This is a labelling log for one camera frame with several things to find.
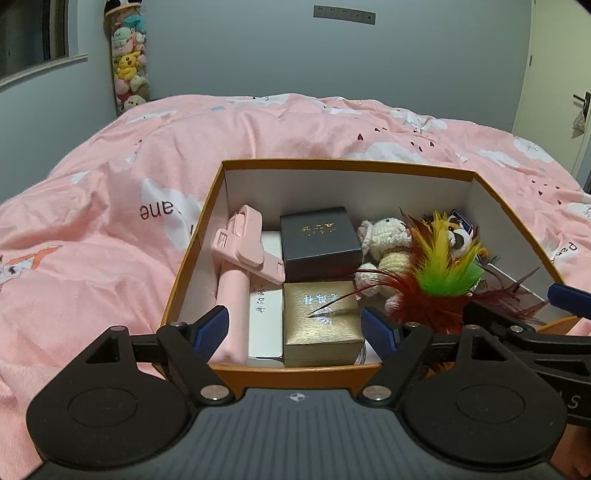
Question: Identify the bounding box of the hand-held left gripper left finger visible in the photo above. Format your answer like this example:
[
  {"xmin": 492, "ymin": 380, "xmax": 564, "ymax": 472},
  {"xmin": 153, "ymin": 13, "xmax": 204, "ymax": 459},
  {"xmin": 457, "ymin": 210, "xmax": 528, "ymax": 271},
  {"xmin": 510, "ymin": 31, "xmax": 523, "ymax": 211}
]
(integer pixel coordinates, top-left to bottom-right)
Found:
[{"xmin": 84, "ymin": 305, "xmax": 235, "ymax": 407}]

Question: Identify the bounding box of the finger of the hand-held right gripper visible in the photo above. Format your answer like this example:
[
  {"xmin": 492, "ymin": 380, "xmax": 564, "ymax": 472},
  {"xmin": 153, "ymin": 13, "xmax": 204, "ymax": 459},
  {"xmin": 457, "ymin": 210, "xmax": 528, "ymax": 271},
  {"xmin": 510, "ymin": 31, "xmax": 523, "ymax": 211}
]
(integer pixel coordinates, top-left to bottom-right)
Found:
[
  {"xmin": 463, "ymin": 299, "xmax": 591, "ymax": 357},
  {"xmin": 547, "ymin": 282, "xmax": 591, "ymax": 320}
]

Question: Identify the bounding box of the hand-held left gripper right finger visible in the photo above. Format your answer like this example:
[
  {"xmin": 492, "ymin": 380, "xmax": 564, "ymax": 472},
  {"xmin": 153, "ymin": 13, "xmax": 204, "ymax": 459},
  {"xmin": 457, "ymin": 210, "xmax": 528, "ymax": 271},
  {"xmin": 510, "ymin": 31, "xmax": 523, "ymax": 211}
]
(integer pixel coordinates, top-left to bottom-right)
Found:
[{"xmin": 355, "ymin": 305, "xmax": 504, "ymax": 407}]

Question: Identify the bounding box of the pink phone holder stick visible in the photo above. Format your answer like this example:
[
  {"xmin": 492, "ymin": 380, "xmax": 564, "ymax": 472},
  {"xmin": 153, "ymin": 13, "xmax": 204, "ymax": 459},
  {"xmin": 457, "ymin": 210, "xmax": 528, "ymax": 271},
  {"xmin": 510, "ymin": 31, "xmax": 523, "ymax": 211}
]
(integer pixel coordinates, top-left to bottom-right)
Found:
[{"xmin": 208, "ymin": 204, "xmax": 287, "ymax": 366}]

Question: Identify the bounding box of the red green feather toy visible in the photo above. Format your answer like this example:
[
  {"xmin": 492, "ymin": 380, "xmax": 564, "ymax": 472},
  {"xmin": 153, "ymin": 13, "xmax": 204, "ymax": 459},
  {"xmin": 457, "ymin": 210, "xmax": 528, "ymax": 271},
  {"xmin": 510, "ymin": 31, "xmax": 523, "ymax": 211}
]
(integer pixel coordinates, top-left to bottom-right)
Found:
[{"xmin": 307, "ymin": 208, "xmax": 551, "ymax": 336}]

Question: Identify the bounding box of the white crocheted bunny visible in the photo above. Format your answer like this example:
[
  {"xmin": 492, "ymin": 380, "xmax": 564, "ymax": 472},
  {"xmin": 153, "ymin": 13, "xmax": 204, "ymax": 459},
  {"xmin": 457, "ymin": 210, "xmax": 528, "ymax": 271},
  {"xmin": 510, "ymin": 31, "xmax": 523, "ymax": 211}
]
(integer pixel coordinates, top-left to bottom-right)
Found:
[{"xmin": 354, "ymin": 216, "xmax": 417, "ymax": 315}]

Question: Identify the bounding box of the plush doll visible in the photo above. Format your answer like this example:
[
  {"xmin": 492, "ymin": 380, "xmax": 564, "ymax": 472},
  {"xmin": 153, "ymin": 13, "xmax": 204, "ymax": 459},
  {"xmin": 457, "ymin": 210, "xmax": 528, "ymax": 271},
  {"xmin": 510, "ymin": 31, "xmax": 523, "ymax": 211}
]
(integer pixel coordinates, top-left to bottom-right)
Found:
[{"xmin": 442, "ymin": 220, "xmax": 488, "ymax": 265}]

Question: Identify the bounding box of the orange cardboard box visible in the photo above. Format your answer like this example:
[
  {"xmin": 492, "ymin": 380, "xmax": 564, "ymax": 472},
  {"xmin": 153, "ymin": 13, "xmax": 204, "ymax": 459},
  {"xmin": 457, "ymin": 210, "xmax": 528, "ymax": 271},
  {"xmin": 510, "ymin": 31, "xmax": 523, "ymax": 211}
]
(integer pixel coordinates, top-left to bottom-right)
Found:
[{"xmin": 160, "ymin": 158, "xmax": 581, "ymax": 400}]

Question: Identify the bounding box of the white rectangular box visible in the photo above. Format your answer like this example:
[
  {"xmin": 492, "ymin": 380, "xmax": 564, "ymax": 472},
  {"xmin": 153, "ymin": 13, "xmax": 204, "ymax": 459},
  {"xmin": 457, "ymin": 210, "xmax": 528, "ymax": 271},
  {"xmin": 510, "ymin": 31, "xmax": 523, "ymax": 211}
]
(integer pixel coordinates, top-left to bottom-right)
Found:
[{"xmin": 246, "ymin": 229, "xmax": 285, "ymax": 361}]

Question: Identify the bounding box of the gold gift box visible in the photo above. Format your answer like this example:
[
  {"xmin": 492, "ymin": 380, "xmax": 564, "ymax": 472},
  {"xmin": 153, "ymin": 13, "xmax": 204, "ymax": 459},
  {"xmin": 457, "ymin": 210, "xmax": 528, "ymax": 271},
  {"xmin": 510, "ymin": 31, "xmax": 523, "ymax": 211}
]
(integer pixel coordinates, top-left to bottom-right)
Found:
[{"xmin": 281, "ymin": 280, "xmax": 367, "ymax": 368}]

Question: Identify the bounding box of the black gift box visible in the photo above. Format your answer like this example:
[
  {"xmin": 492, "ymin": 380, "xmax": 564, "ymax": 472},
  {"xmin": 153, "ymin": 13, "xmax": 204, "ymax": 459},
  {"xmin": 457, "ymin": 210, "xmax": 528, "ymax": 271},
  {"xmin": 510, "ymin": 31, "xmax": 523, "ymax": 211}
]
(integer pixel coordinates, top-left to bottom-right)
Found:
[{"xmin": 279, "ymin": 206, "xmax": 365, "ymax": 284}]

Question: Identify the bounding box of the blue patterned packet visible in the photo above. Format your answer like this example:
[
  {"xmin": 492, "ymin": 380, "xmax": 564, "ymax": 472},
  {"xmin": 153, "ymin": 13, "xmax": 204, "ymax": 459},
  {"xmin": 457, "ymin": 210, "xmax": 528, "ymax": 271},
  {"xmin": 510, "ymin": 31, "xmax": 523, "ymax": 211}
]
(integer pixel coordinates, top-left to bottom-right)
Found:
[{"xmin": 447, "ymin": 208, "xmax": 476, "ymax": 232}]

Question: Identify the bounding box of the pink printed blanket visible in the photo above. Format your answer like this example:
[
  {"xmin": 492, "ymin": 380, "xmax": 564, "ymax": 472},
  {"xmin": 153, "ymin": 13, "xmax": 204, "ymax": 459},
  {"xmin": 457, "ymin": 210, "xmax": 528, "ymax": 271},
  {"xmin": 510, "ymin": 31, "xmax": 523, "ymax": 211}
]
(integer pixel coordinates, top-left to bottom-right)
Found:
[{"xmin": 0, "ymin": 92, "xmax": 591, "ymax": 480}]

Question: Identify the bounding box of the cream door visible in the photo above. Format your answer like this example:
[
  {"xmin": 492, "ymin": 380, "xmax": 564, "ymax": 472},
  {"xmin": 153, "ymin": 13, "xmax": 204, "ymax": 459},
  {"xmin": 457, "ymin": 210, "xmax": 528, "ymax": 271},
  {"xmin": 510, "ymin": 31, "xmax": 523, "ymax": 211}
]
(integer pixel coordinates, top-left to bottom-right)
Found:
[{"xmin": 510, "ymin": 0, "xmax": 591, "ymax": 186}]

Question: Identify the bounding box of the hanging column of plush toys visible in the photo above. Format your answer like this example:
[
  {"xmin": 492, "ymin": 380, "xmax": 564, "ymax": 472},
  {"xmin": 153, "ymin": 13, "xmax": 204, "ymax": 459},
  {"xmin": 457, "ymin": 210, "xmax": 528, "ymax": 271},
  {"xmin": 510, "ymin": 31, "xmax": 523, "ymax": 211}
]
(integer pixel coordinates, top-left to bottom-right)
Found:
[{"xmin": 102, "ymin": 0, "xmax": 153, "ymax": 116}]

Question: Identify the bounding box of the grey wall socket strip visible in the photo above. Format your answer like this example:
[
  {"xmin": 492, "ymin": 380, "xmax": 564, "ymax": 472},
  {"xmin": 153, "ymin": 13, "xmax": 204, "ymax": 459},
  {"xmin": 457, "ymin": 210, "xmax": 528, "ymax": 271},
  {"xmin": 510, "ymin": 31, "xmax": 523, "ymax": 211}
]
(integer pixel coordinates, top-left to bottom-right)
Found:
[{"xmin": 312, "ymin": 4, "xmax": 376, "ymax": 25}]

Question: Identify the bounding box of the window with grey frame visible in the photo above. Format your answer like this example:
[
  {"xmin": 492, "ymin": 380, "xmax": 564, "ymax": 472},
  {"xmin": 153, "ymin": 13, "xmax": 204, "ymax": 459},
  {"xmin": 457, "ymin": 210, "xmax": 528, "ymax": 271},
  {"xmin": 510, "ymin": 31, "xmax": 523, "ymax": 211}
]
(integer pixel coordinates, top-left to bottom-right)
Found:
[{"xmin": 0, "ymin": 0, "xmax": 89, "ymax": 89}]

